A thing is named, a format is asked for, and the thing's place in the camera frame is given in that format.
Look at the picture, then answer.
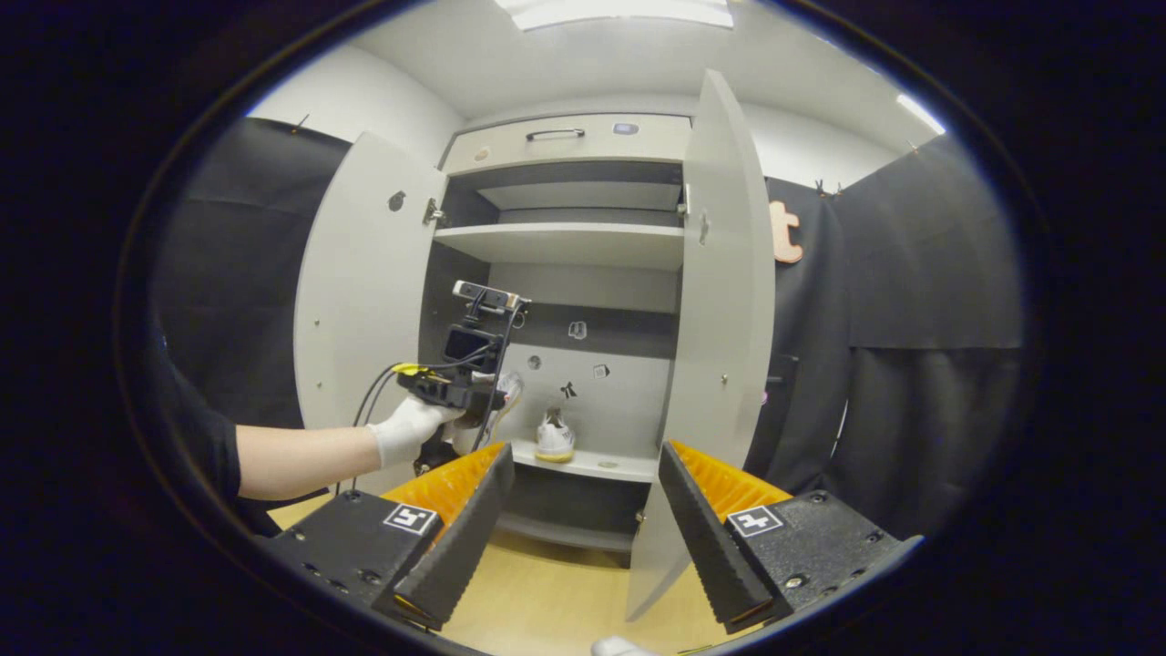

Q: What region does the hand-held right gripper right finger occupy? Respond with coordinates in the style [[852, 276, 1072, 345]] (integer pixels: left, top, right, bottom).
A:
[[658, 440, 923, 636]]

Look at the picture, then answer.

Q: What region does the black cable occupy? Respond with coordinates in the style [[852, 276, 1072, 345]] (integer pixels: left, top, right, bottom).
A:
[[351, 305, 529, 493]]

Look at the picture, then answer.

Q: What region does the small ceiling light panel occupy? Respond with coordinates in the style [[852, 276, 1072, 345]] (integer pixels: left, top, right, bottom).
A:
[[897, 93, 946, 136]]

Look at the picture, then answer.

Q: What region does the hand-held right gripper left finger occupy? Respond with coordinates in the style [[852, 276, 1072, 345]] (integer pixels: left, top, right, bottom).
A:
[[264, 442, 516, 631]]

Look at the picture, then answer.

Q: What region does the grey shoe cabinet door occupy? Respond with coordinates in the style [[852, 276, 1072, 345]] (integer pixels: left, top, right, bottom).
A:
[[293, 130, 447, 497], [626, 68, 777, 622]]

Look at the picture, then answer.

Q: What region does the person's black shirt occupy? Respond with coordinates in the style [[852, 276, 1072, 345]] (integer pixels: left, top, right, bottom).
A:
[[150, 310, 242, 538]]

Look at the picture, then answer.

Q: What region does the large ceiling light panel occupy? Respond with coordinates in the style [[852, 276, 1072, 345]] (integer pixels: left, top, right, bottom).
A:
[[496, 0, 734, 30]]

